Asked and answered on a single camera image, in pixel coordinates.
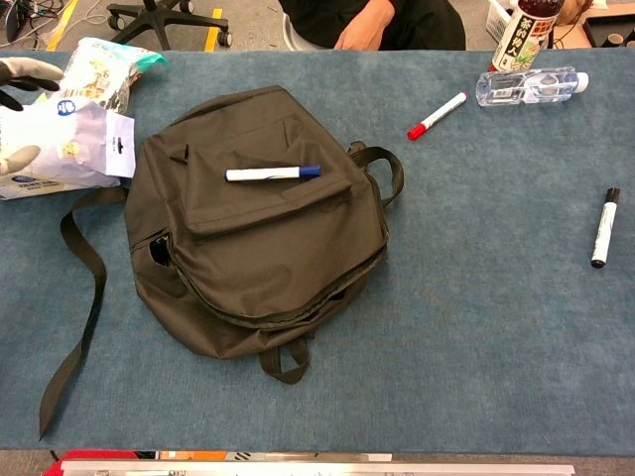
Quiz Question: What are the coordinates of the white storage basket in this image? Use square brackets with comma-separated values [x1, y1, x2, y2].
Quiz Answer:
[485, 0, 520, 46]

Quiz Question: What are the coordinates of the white pouch with blue logo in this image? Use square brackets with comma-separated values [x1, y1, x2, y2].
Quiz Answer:
[0, 97, 138, 188]

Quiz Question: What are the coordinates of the red plastic box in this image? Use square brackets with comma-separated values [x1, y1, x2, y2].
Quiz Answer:
[42, 449, 160, 476]

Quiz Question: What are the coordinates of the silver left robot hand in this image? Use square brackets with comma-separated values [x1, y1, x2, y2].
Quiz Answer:
[0, 57, 65, 177]

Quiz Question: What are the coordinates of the brown tea bottle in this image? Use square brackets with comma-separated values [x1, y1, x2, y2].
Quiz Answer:
[490, 0, 566, 74]

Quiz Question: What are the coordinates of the open cardboard tray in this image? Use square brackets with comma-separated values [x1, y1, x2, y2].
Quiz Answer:
[548, 9, 635, 50]

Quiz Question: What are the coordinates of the white marker with red cap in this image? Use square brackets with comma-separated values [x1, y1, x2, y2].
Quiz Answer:
[406, 90, 470, 142]

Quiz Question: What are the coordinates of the seated person in black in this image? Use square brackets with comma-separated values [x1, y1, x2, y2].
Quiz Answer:
[277, 0, 467, 52]

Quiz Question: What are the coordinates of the black fabric backpack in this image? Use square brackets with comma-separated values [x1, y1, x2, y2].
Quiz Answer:
[38, 84, 406, 441]

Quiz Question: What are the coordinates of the white and blue carton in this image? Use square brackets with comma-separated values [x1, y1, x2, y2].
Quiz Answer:
[0, 173, 123, 202]

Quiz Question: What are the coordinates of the clear plastic water bottle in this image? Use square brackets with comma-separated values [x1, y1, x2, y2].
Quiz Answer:
[474, 67, 590, 108]

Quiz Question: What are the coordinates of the aluminium frame rail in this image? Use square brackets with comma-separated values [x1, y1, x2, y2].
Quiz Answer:
[59, 459, 576, 476]

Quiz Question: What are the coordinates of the white marker with blue cap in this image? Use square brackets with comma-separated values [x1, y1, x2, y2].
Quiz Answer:
[224, 165, 322, 183]

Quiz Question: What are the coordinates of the green-edged clear snack bag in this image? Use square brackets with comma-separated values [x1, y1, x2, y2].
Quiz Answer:
[58, 37, 170, 113]

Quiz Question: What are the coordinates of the white round stool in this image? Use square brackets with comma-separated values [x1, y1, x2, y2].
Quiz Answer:
[281, 12, 323, 52]

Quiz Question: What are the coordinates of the white marker with black cap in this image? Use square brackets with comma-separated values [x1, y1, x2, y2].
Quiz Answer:
[589, 186, 621, 270]

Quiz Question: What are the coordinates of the floor cable bundle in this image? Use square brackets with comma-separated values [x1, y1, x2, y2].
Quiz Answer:
[0, 0, 65, 49]

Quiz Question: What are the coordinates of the black office chair base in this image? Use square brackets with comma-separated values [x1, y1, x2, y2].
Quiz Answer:
[106, 0, 233, 49]

